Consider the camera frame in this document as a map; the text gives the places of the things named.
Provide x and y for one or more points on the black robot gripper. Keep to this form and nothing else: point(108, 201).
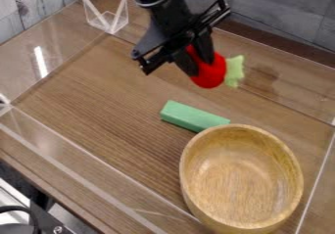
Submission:
point(180, 23)

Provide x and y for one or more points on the red plush strawberry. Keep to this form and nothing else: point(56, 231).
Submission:
point(223, 71)

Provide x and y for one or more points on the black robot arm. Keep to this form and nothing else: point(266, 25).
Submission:
point(180, 24)

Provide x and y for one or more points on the green foam block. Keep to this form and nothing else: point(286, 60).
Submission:
point(188, 117)

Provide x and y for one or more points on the wooden bowl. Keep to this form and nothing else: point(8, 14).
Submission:
point(240, 179)

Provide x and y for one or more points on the clear acrylic corner bracket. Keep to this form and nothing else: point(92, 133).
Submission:
point(107, 21)

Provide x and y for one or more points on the clear acrylic enclosure wall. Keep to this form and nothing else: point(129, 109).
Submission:
point(91, 188)

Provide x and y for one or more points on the black metal mount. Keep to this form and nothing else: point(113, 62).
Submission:
point(48, 224)

